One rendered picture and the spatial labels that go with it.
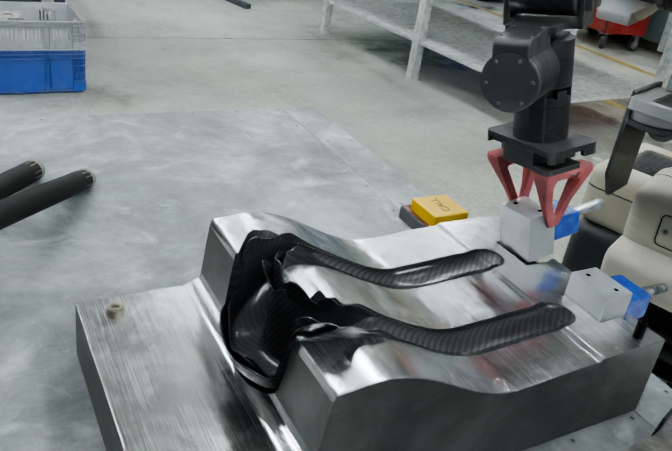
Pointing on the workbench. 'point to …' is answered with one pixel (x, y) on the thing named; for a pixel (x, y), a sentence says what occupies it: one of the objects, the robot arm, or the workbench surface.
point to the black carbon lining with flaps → (236, 309)
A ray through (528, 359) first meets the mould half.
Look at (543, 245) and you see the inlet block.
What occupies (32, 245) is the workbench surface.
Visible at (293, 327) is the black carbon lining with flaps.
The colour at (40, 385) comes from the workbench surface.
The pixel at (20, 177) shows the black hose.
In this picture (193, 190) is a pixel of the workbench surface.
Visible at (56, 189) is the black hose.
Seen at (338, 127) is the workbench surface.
